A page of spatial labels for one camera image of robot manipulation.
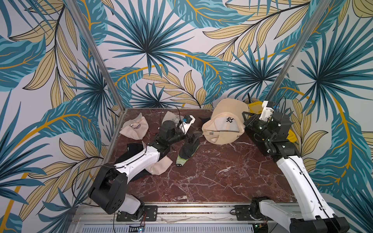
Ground tan khaki cap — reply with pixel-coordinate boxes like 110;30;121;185
202;98;249;145

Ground white perforated cap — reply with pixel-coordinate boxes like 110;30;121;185
162;111;183;124

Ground cream Colorado cap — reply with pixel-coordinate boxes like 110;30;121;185
141;142;173;175

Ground navy black cap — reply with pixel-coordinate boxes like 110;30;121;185
115;143;144;164

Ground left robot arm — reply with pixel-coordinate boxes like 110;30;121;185
88;115;200;219

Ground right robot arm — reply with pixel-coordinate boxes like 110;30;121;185
242;112;350;233

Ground green black cap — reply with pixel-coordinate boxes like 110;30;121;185
176;137;200;167

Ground yellow black toolbox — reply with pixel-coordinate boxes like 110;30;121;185
247;101;298;143

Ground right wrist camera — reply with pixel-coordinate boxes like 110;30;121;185
259;101;275;121

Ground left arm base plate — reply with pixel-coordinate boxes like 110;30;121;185
116;205;158;222

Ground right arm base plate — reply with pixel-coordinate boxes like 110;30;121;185
231;205;272;221

